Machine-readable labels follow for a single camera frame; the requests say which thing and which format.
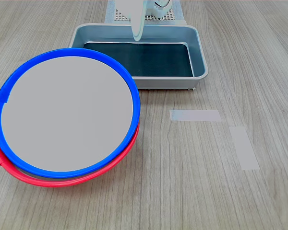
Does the blue-rimmed round white plate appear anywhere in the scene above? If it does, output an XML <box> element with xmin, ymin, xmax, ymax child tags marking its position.
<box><xmin>0</xmin><ymin>47</ymin><xmax>142</xmax><ymax>180</ymax></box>

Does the black mat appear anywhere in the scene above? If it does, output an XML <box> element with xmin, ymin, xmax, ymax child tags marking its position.
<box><xmin>83</xmin><ymin>41</ymin><xmax>194</xmax><ymax>77</ymax></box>

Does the steel tray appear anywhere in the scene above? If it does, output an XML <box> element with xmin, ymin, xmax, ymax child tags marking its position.
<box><xmin>69</xmin><ymin>23</ymin><xmax>209</xmax><ymax>91</ymax></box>

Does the translucent tape strip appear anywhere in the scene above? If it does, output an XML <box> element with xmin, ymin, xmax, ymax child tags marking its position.
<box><xmin>169</xmin><ymin>110</ymin><xmax>222</xmax><ymax>122</ymax></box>
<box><xmin>229</xmin><ymin>126</ymin><xmax>260</xmax><ymax>171</ymax></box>

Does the red-rimmed round white plate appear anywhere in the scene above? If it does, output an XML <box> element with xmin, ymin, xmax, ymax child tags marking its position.
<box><xmin>0</xmin><ymin>122</ymin><xmax>140</xmax><ymax>188</ymax></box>

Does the pale perforated base plate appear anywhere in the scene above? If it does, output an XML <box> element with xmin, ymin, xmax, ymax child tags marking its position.
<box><xmin>114</xmin><ymin>8</ymin><xmax>176</xmax><ymax>22</ymax></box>

